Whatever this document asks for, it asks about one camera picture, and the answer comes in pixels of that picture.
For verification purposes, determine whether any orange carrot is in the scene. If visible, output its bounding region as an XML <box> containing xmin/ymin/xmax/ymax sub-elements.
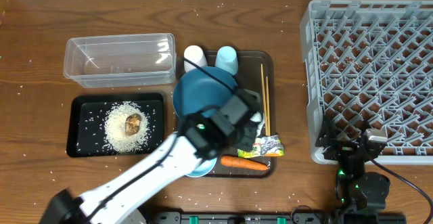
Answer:
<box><xmin>220</xmin><ymin>156</ymin><xmax>268</xmax><ymax>171</ymax></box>

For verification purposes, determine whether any foil snack wrapper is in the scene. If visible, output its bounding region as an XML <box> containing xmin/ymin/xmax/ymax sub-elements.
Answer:
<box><xmin>237</xmin><ymin>135</ymin><xmax>284</xmax><ymax>158</ymax></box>

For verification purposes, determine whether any light blue bowl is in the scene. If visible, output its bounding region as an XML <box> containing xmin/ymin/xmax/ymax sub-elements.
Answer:
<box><xmin>186</xmin><ymin>158</ymin><xmax>217</xmax><ymax>177</ymax></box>

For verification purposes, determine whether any dark blue plate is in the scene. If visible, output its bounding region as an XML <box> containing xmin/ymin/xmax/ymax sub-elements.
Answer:
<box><xmin>173</xmin><ymin>68</ymin><xmax>232</xmax><ymax>118</ymax></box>

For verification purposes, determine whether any dried brown mushroom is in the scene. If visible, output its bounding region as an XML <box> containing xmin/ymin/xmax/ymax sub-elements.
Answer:
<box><xmin>125</xmin><ymin>113</ymin><xmax>142</xmax><ymax>136</ymax></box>

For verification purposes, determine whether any pile of white rice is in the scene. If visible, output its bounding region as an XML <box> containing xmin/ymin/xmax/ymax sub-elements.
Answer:
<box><xmin>103</xmin><ymin>102</ymin><xmax>150</xmax><ymax>154</ymax></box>

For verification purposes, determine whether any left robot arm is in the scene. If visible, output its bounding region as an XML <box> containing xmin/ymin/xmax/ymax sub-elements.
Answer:
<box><xmin>40</xmin><ymin>112</ymin><xmax>263</xmax><ymax>223</ymax></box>

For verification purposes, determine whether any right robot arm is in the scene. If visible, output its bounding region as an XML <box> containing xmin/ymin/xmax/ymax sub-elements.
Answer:
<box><xmin>315</xmin><ymin>116</ymin><xmax>390</xmax><ymax>223</ymax></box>

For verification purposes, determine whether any grey dishwasher rack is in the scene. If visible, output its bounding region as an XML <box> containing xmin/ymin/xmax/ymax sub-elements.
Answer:
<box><xmin>300</xmin><ymin>0</ymin><xmax>432</xmax><ymax>165</ymax></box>

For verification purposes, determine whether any black waste tray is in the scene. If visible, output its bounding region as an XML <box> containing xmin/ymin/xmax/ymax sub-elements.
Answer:
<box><xmin>66</xmin><ymin>93</ymin><xmax>164</xmax><ymax>158</ymax></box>

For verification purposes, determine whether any wooden chopstick right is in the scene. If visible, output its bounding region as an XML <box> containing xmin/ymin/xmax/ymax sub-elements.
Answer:
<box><xmin>265</xmin><ymin>76</ymin><xmax>271</xmax><ymax>136</ymax></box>

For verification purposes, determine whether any wooden chopstick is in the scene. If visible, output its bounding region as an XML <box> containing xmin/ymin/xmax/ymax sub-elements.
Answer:
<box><xmin>260</xmin><ymin>64</ymin><xmax>269</xmax><ymax>136</ymax></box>
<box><xmin>265</xmin><ymin>76</ymin><xmax>271</xmax><ymax>136</ymax></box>

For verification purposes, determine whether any dark brown serving tray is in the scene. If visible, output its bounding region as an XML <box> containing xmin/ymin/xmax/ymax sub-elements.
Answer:
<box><xmin>173</xmin><ymin>49</ymin><xmax>275</xmax><ymax>178</ymax></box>

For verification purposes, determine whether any wooden chopstick left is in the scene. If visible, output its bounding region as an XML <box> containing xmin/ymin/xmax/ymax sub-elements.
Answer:
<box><xmin>260</xmin><ymin>64</ymin><xmax>269</xmax><ymax>136</ymax></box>

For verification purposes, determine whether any light blue plastic cup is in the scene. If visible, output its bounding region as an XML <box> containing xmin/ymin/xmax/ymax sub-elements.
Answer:
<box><xmin>215</xmin><ymin>46</ymin><xmax>238</xmax><ymax>76</ymax></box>

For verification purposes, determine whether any white plastic cup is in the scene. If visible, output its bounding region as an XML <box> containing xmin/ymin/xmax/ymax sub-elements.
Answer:
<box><xmin>183</xmin><ymin>45</ymin><xmax>208</xmax><ymax>72</ymax></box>

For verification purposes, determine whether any clear plastic bin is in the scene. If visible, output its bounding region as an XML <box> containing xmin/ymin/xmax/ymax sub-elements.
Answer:
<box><xmin>64</xmin><ymin>33</ymin><xmax>177</xmax><ymax>88</ymax></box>

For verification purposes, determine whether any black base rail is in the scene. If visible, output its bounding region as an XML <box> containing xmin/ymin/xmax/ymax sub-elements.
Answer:
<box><xmin>135</xmin><ymin>210</ymin><xmax>407</xmax><ymax>224</ymax></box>

